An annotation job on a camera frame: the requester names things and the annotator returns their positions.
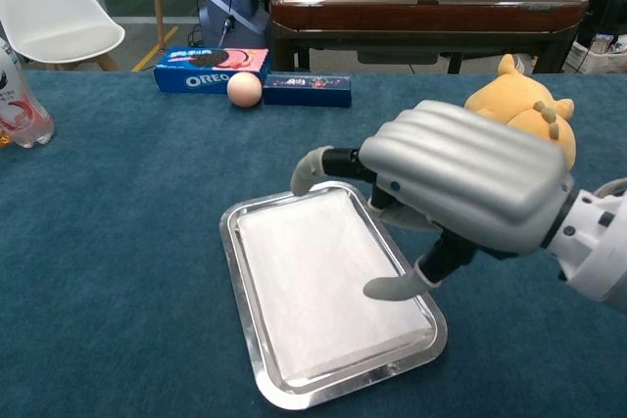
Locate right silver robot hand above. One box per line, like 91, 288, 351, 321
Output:
289, 99, 575, 302

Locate white paper towel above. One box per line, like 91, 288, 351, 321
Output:
238, 191, 432, 383

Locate silver metal tray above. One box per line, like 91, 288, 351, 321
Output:
218, 180, 448, 411

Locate yellow plush toy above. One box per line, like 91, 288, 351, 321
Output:
463, 54, 578, 169

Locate brown mahjong table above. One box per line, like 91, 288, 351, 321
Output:
267, 0, 589, 74

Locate dark blue narrow box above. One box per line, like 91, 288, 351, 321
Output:
262, 72, 353, 109

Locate white storage box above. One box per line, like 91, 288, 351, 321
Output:
570, 33, 627, 74

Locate peach coloured ball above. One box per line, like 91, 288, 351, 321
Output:
225, 71, 264, 109

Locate blue Oreo cookie box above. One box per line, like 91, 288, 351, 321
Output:
153, 47, 272, 96

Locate blue table cloth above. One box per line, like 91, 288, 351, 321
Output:
0, 70, 627, 418

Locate white chair wooden legs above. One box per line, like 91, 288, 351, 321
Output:
0, 0, 126, 71

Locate clear bottle white label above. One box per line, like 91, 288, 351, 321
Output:
0, 21, 54, 149

